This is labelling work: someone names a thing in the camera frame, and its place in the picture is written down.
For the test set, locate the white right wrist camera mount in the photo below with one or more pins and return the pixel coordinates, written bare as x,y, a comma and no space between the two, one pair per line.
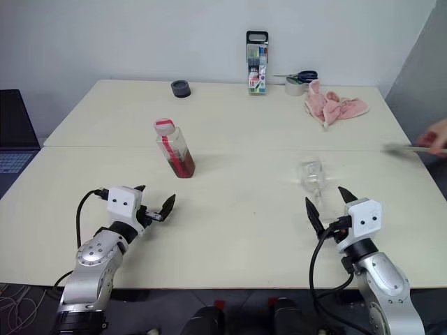
365,218

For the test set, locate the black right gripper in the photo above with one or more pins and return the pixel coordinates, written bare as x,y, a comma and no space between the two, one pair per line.
340,230

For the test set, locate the red and white bottle cap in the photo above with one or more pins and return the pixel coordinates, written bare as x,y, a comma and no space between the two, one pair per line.
164,126

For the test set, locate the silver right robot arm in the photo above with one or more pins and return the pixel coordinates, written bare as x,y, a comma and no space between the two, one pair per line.
384,279

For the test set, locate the person's bare hand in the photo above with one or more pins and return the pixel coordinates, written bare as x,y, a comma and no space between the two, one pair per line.
438,137

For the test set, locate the black round container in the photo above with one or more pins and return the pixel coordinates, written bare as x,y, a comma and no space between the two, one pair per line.
181,89

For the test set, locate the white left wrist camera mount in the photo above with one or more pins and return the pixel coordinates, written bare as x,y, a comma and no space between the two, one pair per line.
120,204

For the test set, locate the pink cloth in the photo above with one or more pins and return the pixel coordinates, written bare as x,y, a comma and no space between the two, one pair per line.
331,106

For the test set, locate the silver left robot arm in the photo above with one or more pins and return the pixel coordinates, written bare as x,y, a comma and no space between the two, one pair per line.
92,260

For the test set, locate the marker pen pack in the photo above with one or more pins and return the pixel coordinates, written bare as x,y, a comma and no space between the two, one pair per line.
257,70

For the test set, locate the dark laptop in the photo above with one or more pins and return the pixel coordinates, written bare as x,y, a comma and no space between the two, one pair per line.
15,122

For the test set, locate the thin pale stick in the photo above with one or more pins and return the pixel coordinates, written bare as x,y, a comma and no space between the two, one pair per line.
401,148

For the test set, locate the plastic bottle with red contents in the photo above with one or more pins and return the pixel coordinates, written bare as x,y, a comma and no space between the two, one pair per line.
178,157

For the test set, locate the clear plastic cup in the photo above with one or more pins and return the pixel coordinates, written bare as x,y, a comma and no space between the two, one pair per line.
311,176

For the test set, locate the dark rounded shape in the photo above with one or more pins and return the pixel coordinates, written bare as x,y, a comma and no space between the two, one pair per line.
288,315
206,321

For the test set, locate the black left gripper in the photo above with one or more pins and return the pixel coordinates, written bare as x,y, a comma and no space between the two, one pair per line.
153,215

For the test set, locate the beige tape roll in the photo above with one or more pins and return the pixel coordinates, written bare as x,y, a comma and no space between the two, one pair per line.
295,88

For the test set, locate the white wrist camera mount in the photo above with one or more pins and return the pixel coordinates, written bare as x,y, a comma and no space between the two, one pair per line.
120,204
365,218

